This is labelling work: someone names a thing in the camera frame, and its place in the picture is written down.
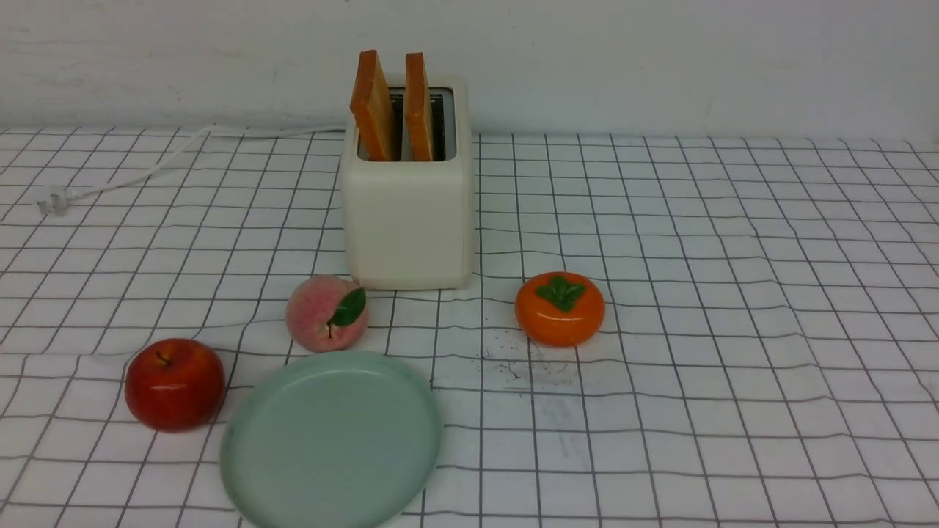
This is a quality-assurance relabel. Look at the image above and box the orange fake persimmon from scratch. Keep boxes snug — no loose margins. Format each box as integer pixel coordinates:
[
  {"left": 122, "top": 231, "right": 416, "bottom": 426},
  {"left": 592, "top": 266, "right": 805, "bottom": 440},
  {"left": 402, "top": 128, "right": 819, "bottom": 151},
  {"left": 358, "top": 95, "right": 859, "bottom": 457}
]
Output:
[{"left": 514, "top": 271, "right": 606, "bottom": 348}]

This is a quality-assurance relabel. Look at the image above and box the pink fake peach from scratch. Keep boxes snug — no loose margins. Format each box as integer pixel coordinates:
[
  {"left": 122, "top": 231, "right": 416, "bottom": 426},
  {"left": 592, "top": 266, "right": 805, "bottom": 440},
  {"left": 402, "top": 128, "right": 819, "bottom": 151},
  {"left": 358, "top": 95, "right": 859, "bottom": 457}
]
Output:
[{"left": 285, "top": 275, "right": 369, "bottom": 352}]

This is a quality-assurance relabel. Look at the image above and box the white toaster power cord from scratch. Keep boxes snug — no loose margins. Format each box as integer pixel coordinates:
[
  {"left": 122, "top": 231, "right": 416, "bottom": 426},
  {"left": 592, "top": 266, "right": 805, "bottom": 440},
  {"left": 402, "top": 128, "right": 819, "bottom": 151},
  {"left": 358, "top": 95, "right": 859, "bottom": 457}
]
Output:
[{"left": 37, "top": 125, "right": 346, "bottom": 216}]

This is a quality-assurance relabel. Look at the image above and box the toast slice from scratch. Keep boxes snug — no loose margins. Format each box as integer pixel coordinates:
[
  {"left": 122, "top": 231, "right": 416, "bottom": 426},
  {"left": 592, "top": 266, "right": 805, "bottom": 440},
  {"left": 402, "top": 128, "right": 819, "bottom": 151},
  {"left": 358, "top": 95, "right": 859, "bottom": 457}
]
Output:
[
  {"left": 349, "top": 49, "right": 401, "bottom": 163},
  {"left": 403, "top": 51, "right": 435, "bottom": 163}
]

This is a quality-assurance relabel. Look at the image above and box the red fake apple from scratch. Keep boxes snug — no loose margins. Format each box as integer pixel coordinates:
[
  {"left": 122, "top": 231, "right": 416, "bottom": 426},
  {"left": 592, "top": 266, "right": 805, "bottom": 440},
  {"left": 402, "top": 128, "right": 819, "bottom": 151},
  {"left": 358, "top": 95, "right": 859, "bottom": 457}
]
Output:
[{"left": 124, "top": 338, "right": 226, "bottom": 433}]

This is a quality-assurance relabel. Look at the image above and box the light green plate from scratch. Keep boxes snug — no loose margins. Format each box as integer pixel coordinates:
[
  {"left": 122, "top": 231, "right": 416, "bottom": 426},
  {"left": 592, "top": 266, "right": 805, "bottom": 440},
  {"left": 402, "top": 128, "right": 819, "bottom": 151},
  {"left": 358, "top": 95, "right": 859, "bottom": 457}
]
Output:
[{"left": 219, "top": 351, "right": 443, "bottom": 527}]

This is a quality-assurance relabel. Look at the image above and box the cream white toaster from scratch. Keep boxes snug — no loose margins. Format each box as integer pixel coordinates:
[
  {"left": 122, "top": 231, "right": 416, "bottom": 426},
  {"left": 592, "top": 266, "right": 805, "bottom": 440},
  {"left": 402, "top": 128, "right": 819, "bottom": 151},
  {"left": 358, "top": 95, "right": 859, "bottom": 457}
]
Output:
[{"left": 337, "top": 73, "right": 478, "bottom": 290}]

